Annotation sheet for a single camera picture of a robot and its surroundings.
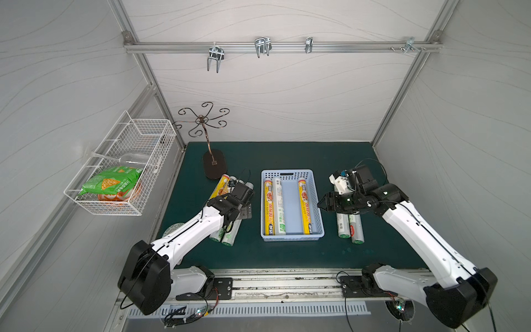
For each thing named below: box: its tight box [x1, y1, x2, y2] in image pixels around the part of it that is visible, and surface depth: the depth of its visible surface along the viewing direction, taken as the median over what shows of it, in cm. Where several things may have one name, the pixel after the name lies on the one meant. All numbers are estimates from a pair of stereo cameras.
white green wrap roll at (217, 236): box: [208, 224, 227, 243], surface depth 85 cm
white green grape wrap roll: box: [272, 177, 287, 236], surface depth 92 cm
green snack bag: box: [78, 166, 144, 202], surface depth 56 cm
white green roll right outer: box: [348, 213, 366, 245], surface depth 86 cm
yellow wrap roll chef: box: [297, 179, 314, 235], surface depth 92 cm
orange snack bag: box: [98, 182, 142, 202], surface depth 59 cm
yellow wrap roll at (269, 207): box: [263, 179, 276, 236], surface depth 92 cm
